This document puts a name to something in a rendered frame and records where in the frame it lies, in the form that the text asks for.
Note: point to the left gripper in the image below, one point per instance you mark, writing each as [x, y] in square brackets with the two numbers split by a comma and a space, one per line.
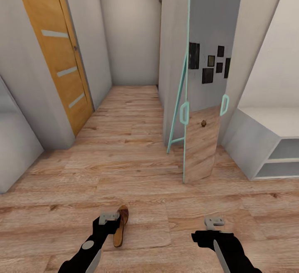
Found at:
[109, 228]

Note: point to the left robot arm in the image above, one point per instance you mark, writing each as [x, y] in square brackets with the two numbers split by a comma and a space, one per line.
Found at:
[88, 258]

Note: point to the standing mirror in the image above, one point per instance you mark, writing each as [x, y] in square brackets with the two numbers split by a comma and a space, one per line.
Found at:
[210, 37]

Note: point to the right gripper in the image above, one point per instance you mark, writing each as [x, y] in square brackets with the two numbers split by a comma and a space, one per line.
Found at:
[203, 238]

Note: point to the door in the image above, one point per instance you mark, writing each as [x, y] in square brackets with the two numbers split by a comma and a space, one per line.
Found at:
[53, 29]

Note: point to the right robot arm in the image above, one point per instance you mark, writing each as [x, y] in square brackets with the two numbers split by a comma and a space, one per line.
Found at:
[227, 247]

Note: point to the sandal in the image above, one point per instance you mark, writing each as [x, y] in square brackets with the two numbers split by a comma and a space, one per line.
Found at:
[118, 236]

